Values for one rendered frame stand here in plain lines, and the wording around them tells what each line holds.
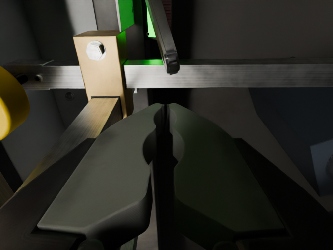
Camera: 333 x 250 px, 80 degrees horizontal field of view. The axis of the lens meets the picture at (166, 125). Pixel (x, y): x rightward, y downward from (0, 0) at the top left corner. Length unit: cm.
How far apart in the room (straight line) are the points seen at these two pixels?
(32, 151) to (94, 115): 28
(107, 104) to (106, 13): 18
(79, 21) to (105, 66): 24
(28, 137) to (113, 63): 29
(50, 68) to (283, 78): 29
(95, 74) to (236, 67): 17
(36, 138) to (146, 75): 32
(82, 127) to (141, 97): 21
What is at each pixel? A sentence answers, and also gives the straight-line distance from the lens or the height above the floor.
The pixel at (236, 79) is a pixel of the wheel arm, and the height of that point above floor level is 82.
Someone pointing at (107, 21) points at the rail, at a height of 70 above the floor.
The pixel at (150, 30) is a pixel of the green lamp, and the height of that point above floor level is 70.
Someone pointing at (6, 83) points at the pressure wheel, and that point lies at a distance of 24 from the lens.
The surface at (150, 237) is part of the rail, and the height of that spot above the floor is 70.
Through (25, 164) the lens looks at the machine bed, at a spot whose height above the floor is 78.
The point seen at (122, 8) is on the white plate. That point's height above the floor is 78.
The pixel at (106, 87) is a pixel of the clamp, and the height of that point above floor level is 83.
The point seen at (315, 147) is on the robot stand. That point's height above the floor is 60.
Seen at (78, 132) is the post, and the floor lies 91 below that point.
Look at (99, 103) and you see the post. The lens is 26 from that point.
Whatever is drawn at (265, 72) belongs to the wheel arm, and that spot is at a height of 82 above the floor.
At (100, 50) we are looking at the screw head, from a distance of 24.
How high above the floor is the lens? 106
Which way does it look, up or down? 58 degrees down
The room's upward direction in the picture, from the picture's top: 178 degrees counter-clockwise
